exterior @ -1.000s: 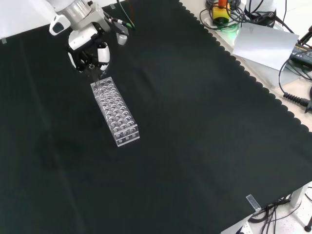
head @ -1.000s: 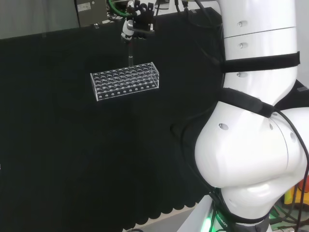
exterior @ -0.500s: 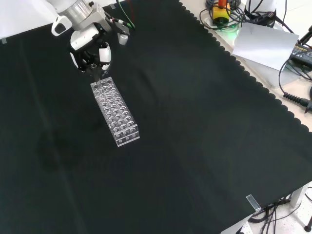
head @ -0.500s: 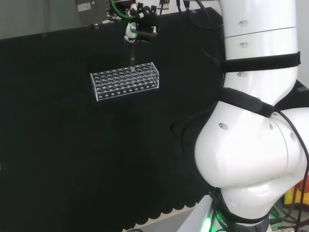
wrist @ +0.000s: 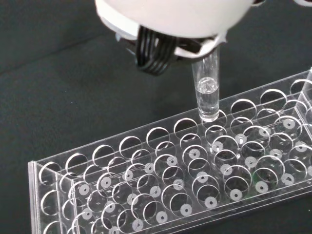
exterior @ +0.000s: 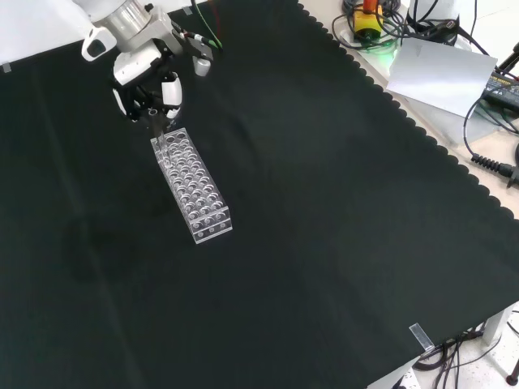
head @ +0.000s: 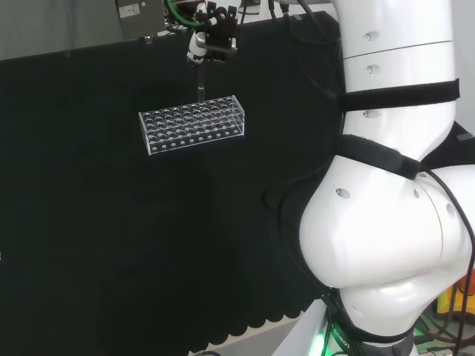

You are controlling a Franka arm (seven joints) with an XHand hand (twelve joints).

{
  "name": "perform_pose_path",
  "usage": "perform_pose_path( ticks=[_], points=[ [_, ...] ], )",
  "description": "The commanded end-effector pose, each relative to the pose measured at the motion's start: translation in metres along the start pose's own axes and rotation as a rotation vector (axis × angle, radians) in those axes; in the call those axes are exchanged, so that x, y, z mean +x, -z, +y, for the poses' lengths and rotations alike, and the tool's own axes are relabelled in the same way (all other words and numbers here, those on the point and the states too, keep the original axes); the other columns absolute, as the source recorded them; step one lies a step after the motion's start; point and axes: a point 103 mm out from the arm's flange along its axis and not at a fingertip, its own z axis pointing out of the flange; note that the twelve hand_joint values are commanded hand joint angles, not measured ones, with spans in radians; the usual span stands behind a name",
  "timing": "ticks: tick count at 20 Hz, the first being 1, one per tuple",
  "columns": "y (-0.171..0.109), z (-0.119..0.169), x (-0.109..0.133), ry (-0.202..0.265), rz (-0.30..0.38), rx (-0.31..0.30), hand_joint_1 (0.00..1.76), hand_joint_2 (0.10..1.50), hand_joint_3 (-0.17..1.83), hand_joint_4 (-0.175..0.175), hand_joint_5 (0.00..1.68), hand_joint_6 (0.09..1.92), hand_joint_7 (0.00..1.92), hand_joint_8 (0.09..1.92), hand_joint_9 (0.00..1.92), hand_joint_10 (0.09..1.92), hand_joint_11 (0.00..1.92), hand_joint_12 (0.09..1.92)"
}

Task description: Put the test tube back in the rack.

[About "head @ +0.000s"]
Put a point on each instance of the clear glass test tube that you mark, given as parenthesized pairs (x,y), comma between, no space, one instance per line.
(200,86)

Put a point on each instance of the clear plastic test tube rack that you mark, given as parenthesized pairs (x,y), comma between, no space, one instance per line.
(193,124)

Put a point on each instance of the black bench cloth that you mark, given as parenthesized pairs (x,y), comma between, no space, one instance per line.
(148,204)

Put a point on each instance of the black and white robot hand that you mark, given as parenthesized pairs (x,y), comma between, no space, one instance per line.
(217,29)

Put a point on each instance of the yellow stop button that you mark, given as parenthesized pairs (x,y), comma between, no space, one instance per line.
(451,300)

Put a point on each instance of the grey metal box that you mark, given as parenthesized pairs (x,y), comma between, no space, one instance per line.
(140,16)

